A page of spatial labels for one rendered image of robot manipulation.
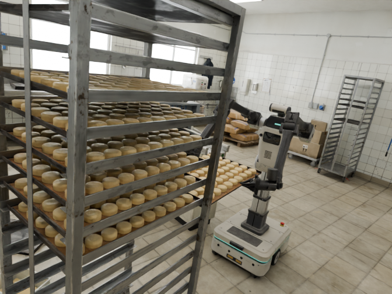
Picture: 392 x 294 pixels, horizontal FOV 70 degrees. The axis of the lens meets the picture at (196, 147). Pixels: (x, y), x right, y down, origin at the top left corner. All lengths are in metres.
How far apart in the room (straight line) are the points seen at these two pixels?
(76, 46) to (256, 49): 6.93
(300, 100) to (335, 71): 0.89
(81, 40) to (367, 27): 5.98
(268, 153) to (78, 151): 1.90
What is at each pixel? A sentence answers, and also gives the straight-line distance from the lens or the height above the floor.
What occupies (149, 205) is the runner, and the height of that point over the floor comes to 1.14.
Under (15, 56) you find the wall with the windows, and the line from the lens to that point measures 5.58.
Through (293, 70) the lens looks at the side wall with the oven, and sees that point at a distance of 6.80.
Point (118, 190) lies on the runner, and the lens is 0.83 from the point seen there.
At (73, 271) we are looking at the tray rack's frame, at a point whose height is 1.06.
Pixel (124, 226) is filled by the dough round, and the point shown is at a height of 1.06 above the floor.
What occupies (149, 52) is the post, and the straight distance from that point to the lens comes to 1.37.
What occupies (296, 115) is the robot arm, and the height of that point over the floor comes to 1.39.
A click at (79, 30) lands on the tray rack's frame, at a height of 1.63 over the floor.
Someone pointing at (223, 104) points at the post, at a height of 1.47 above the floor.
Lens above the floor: 1.60
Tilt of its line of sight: 16 degrees down
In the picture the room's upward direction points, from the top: 9 degrees clockwise
